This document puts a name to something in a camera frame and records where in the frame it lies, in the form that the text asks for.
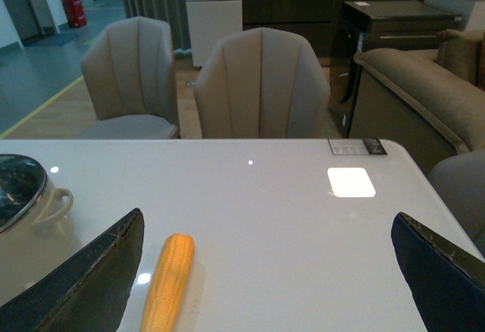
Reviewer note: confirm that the beige left dining chair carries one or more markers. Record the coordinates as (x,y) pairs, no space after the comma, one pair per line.
(130,75)

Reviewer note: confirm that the table label sticker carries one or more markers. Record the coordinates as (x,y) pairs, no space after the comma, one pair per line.
(367,146)

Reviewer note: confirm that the black appliance cabinet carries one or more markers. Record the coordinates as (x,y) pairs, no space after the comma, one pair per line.
(379,32)

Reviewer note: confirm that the grey sofa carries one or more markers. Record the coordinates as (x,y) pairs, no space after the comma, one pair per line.
(432,104)

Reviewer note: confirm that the beige electric cooking pot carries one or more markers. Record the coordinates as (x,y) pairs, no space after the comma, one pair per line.
(37,230)

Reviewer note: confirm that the white tall cabinet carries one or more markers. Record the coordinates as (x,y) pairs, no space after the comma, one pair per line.
(209,21)

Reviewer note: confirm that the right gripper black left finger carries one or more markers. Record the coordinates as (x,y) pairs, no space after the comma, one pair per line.
(89,291)

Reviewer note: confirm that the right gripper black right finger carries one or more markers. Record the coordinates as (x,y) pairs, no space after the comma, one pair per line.
(446,282)

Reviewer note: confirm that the red fire extinguisher box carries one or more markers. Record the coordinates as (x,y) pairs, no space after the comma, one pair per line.
(74,13)

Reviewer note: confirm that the grey side chair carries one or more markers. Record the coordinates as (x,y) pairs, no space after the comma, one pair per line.
(459,181)

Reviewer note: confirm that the beige dining chair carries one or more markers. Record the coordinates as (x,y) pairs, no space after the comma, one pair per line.
(262,83)
(130,75)

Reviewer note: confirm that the beige right dining chair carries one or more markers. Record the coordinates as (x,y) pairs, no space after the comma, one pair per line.
(262,83)

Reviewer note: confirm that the yellow corn cob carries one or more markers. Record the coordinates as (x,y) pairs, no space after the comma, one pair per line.
(168,285)

